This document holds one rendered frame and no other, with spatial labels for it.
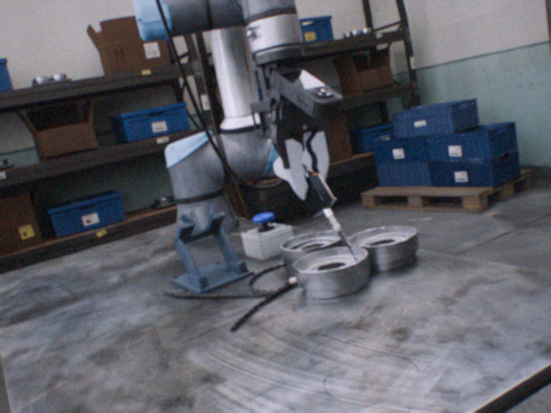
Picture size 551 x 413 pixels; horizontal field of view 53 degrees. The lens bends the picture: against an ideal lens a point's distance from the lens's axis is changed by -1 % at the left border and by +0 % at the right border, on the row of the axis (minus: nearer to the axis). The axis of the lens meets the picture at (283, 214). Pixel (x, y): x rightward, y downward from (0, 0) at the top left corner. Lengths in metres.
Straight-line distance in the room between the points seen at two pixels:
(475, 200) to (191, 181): 3.28
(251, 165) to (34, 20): 3.71
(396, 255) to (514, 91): 4.53
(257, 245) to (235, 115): 0.39
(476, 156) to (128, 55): 2.69
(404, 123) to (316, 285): 4.13
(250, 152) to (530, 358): 0.87
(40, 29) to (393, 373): 4.49
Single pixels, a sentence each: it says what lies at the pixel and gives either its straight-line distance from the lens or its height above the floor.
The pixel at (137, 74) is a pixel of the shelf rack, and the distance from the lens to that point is 4.29.
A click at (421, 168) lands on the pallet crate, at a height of 0.31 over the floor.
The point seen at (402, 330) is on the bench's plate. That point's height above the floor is 0.80.
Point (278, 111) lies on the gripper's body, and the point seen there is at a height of 1.05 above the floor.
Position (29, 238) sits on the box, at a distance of 4.22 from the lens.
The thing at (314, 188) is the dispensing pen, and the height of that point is 0.94.
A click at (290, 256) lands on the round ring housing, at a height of 0.83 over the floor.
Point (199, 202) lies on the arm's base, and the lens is 1.28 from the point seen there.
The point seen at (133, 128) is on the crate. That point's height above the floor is 1.10.
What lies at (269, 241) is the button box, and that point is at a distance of 0.99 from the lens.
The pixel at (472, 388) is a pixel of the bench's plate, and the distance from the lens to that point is 0.52.
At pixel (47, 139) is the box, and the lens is 4.19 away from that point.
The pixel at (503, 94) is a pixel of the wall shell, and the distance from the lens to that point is 5.37.
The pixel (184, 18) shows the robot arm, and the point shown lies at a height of 1.21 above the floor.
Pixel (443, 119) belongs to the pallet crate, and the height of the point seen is 0.69.
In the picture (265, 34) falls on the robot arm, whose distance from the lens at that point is 0.80.
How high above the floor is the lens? 1.06
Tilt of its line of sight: 11 degrees down
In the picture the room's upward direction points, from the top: 12 degrees counter-clockwise
